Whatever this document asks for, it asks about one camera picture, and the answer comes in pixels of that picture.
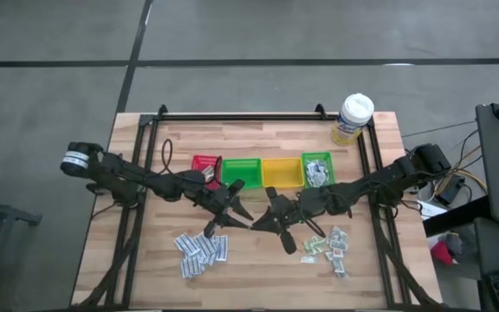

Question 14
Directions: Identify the yellow cable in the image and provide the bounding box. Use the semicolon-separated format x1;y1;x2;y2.
431;145;489;195

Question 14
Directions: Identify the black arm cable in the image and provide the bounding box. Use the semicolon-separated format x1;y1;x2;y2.
300;184;355;238
161;138;224;188

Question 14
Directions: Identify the white paper sheet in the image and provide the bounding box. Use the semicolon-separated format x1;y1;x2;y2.
417;199;449;221

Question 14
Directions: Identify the black electronics box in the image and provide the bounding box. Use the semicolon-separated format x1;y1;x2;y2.
434;174;466;205

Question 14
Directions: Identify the yellow plastic slotted basket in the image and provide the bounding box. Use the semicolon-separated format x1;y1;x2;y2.
261;157;306;190

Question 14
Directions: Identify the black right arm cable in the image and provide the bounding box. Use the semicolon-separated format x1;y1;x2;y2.
300;184;355;238

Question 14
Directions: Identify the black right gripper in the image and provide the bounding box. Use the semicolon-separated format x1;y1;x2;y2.
251;186;301;256

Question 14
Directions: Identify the red plastic slotted basket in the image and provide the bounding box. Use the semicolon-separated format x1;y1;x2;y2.
191;154;223;192

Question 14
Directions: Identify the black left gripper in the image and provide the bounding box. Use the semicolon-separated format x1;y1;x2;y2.
204;179;255;238

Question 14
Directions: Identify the grey metal stand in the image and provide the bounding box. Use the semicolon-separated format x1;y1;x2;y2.
0;172;43;312

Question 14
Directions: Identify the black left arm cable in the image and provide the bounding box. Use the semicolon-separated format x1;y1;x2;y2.
161;138;224;188

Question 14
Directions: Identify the green plastic slotted basket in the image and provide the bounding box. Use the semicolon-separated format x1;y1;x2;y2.
221;158;263;191
301;152;337;191

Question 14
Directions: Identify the red cloth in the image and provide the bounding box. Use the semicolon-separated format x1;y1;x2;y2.
430;240;457;266

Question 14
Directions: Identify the Lysol wipes canister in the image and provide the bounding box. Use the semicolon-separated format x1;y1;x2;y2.
330;93;375;147

